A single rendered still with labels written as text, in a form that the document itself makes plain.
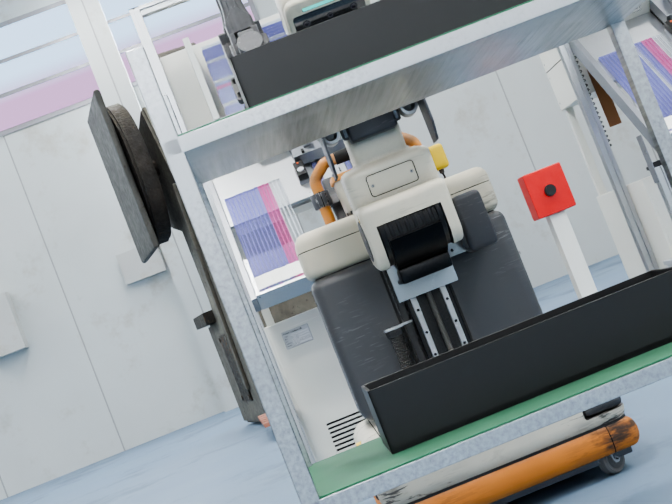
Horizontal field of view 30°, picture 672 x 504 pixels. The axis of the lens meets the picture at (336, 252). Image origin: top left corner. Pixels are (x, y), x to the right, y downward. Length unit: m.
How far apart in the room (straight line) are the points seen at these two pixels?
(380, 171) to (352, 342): 0.49
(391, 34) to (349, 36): 0.07
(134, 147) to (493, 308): 5.40
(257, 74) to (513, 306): 1.37
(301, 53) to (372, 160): 0.95
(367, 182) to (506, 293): 0.52
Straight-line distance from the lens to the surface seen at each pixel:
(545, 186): 4.34
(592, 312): 2.14
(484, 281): 3.27
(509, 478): 2.97
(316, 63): 2.12
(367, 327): 3.24
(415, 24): 2.14
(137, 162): 8.40
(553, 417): 1.99
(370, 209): 2.96
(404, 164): 3.01
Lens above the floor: 0.62
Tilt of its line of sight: 2 degrees up
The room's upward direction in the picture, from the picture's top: 22 degrees counter-clockwise
